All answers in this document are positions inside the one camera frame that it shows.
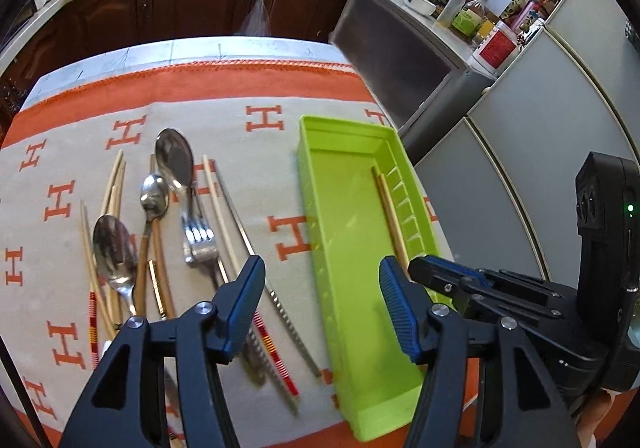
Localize green-labelled bottle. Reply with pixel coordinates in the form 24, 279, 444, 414
450, 0, 486, 40

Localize gold metal pen-like utensil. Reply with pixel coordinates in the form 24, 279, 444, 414
148, 260, 168, 320

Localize chopstick with red stripes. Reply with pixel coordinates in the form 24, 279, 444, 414
80, 200, 116, 369

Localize lime green plastic tray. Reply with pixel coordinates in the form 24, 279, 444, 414
298, 116, 438, 442

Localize wooden-handled steel spoon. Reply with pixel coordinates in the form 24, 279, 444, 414
134, 173, 169, 316

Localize white bowl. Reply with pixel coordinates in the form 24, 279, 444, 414
404, 0, 436, 17

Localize plastic bag on cabinet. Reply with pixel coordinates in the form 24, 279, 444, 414
235, 0, 271, 37

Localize wooden chopstick in tray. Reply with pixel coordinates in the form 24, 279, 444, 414
371, 167, 409, 273

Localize person's right hand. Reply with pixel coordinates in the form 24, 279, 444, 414
576, 390, 615, 448

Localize red-labelled white jar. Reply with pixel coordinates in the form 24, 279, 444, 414
468, 22, 520, 77

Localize stainless steel appliance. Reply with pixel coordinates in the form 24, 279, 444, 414
330, 0, 496, 163

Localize brown kitchen cabinets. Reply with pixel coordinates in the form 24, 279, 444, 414
1, 0, 347, 131

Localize clear plastic bottle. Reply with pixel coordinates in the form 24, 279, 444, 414
436, 0, 466, 27

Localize grey refrigerator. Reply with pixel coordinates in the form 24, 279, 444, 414
416, 0, 639, 286

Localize steel fork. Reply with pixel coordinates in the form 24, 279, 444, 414
180, 210, 266, 385

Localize large steel serving spoon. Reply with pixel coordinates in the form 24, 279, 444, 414
155, 129, 195, 234

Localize steel chopstick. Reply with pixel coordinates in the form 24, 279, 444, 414
216, 168, 322, 378

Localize steel teaspoon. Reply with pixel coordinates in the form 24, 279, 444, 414
92, 214, 138, 316

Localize orange grey H-pattern cloth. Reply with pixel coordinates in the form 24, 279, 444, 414
0, 58, 482, 448

